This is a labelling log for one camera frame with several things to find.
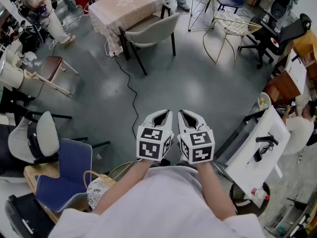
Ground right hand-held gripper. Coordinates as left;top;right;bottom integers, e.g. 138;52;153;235
176;109;215;165

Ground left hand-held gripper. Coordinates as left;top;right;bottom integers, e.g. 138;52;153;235
136;109;175;162

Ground grey chair with dark frame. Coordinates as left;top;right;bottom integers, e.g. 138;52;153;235
118;3;180;76

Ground person's right forearm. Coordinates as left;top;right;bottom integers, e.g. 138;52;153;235
196;161;236;221

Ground person's left forearm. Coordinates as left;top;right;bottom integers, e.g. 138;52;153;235
92;159;152;216

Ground blue padded chair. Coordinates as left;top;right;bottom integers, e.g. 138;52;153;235
34;138;94;213

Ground black office chair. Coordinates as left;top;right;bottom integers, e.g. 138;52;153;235
238;13;313;69

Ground white desk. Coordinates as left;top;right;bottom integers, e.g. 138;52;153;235
224;105;291;199

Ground black mesh waste basket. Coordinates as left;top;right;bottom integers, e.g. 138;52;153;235
228;181;271;217

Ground person's white shirt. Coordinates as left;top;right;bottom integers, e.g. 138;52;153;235
48;166;266;238

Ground clear bottle with red cap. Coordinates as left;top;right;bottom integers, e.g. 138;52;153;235
251;187;270;201

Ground brown wooden desk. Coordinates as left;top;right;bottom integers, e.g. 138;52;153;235
263;29;317;106

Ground table with beige tablecloth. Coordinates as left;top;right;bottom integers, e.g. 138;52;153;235
88;0;167;57

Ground white board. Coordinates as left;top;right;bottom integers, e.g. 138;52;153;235
284;49;308;96

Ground brown stool with pale legs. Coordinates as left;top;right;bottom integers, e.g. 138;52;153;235
24;56;80;97

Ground white cylindrical bin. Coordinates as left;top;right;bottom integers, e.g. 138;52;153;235
0;58;25;89

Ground black floor cable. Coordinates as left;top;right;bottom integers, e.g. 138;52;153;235
113;54;140;135

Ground black handle device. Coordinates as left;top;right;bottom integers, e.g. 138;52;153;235
255;133;279;146

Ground gold wire chair patterned cushion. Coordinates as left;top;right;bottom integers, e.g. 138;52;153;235
83;161;135;210

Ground grey chair with black frame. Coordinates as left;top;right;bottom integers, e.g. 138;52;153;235
7;110;111;165

